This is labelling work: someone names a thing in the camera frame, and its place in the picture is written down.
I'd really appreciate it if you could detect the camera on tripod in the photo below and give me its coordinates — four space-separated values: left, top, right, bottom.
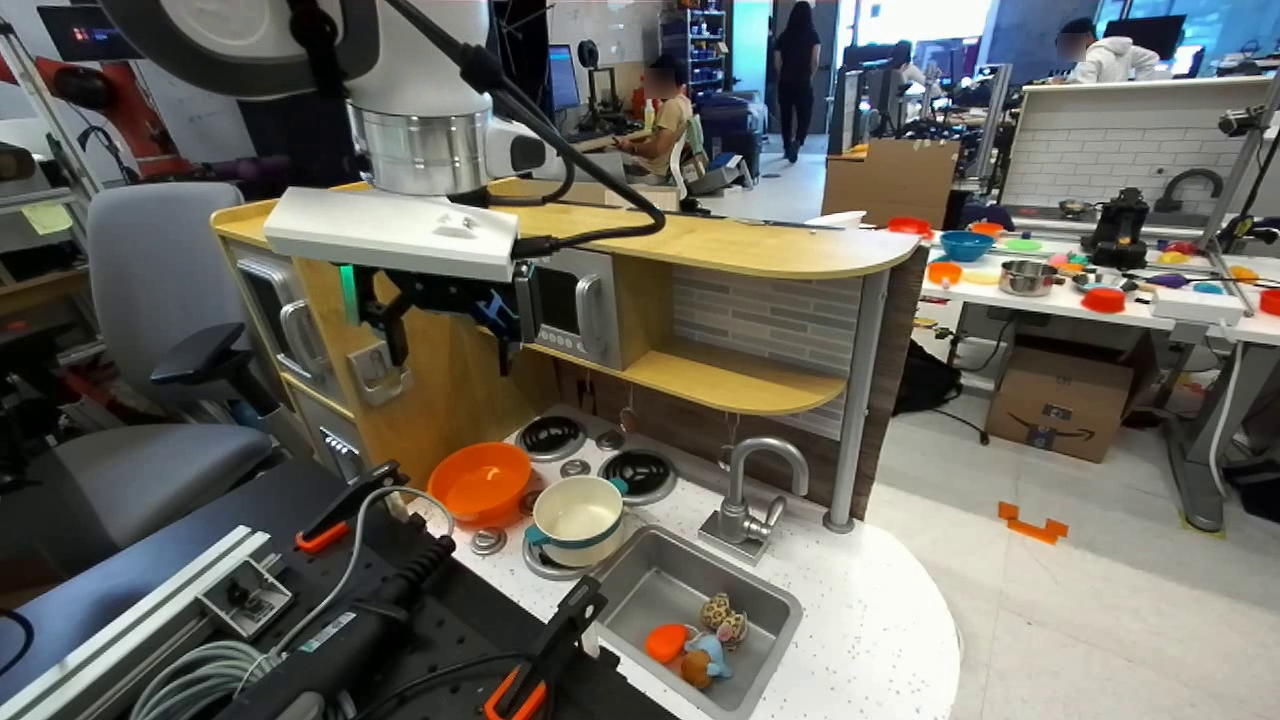
1203 101 1280 259

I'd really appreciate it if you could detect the blue bowl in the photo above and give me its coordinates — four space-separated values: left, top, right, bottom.
935 223 994 267

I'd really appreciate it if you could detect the large cardboard box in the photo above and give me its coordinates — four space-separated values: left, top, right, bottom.
821 134 963 234

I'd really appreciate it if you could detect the yellow sticky note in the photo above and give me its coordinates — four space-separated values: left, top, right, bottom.
15 196 80 244

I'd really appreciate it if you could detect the blue plush toy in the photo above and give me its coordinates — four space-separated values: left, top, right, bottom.
683 627 736 680

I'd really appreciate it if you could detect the black clamp orange handle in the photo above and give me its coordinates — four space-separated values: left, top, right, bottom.
286 462 404 560
475 572 610 720

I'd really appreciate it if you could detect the steel pot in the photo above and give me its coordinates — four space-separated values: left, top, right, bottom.
994 256 1065 302

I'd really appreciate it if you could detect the grey striped kitchen backsplash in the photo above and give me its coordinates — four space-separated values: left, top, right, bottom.
661 274 873 382

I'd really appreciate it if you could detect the bulky black clamp tool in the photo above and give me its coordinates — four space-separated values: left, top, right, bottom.
217 495 461 720

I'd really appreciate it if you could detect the narrow wooden kitchen shelf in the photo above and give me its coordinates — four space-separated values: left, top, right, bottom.
518 338 851 422

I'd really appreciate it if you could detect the black bag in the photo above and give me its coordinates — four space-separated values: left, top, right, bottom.
889 338 966 422

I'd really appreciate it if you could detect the aluminium extrusion rail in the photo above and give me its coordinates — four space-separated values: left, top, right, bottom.
0 521 280 720

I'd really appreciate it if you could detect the white tiled panel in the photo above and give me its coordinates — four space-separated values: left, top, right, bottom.
998 70 1280 223

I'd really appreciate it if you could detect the red robot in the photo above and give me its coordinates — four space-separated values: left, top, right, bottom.
44 52 191 186

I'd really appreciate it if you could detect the white wrist mount plate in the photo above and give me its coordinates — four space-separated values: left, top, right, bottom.
260 186 522 284

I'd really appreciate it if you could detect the orange bracket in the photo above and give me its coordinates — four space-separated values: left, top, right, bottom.
991 495 1072 548

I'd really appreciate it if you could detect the grey cable bundle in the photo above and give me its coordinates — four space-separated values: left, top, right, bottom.
125 633 280 720

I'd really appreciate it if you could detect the grey toy faucet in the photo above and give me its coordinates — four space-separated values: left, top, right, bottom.
696 432 816 566

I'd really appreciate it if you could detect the person in black clothes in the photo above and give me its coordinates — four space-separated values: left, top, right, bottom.
766 0 826 167

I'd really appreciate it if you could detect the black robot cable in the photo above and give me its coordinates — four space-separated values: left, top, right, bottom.
380 0 673 259

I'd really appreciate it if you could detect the printed cardboard box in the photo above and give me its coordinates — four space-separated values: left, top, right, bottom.
985 343 1139 470

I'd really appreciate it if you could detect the grey toy oven door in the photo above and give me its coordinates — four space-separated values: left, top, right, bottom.
232 253 337 405

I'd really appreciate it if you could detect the white cable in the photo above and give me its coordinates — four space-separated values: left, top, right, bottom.
298 479 404 653

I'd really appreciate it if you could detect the white work table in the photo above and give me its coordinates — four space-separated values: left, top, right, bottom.
923 234 1280 536

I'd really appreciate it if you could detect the wooden toy kitchen cabinet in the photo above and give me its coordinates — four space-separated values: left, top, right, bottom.
213 237 565 495

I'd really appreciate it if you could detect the grey kitchen support post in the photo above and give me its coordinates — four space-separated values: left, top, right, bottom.
821 267 894 536

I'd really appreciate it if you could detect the seated person tan shirt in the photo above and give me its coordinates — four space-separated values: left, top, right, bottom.
619 48 701 180

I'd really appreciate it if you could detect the curved wooden kitchen shelf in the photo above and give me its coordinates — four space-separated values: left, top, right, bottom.
207 191 928 287

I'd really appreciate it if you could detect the orange plastic bowl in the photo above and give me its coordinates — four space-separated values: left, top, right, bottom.
423 441 539 530

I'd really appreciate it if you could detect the person in white shirt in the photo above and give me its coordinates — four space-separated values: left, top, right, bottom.
1053 12 1168 88

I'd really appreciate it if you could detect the metal toy sink basin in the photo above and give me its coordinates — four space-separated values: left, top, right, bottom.
589 521 806 720

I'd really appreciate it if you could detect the grey toy microwave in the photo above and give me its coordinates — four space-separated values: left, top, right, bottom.
512 244 630 371

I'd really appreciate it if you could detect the leopard print plush toy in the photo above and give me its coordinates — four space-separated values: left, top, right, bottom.
696 590 755 646

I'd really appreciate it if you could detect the black coil stove burner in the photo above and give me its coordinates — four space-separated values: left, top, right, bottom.
597 444 683 514
512 408 589 463

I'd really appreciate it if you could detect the grey office chair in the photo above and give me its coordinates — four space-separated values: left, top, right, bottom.
48 177 290 552

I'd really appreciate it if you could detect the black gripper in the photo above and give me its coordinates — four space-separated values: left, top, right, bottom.
349 266 531 382

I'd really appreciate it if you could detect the red bowl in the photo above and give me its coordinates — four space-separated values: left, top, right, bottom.
1077 284 1132 322

